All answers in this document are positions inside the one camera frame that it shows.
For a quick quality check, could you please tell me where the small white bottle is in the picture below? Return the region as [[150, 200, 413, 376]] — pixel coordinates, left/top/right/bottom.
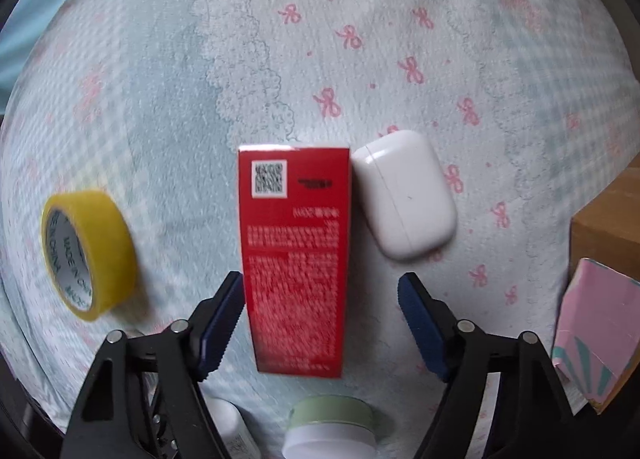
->
[[204, 397, 262, 459]]

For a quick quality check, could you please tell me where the white earbuds case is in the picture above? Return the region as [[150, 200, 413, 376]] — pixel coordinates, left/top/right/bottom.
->
[[351, 130, 458, 260]]

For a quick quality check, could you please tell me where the red printed box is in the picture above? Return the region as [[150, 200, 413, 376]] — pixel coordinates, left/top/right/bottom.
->
[[237, 143, 351, 379]]

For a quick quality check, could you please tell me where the green lidded white jar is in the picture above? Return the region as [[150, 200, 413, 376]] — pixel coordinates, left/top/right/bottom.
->
[[281, 396, 379, 459]]

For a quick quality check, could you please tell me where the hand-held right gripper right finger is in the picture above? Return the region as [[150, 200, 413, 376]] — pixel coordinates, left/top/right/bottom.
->
[[397, 272, 589, 459]]

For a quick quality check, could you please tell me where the bow print bed sheet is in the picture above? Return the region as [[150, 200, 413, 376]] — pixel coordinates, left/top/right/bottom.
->
[[0, 0, 630, 459]]

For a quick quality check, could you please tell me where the yellow tape roll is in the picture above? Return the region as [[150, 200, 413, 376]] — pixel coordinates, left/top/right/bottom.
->
[[41, 190, 139, 322]]

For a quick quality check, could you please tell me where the pink patterned box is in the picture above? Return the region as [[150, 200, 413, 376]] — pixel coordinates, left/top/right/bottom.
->
[[551, 258, 640, 414]]

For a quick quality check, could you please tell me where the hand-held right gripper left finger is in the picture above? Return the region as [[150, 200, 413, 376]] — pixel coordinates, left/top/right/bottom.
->
[[59, 270, 245, 459]]

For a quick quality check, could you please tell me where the brown cardboard box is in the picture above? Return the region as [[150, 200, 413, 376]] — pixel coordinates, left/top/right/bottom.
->
[[570, 153, 640, 282]]

